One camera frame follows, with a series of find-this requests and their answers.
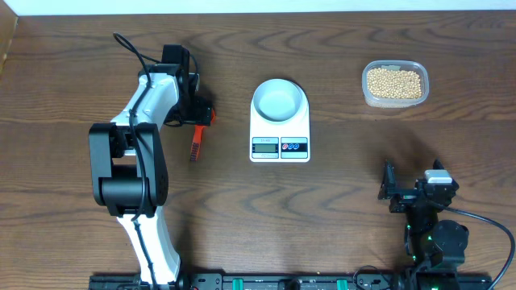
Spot red measuring scoop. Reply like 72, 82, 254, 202
190, 109, 216, 161

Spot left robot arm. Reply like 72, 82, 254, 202
89, 44, 214, 289

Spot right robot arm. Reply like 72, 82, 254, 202
378, 160, 469, 289

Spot grey bowl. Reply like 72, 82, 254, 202
252, 79, 303, 122

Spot white digital kitchen scale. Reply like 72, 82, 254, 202
249, 81, 310, 163

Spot clear plastic container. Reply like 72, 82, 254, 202
361, 60, 430, 109

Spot soybeans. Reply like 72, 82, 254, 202
366, 68, 422, 99

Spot black mounting rail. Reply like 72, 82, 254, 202
88, 272, 493, 290

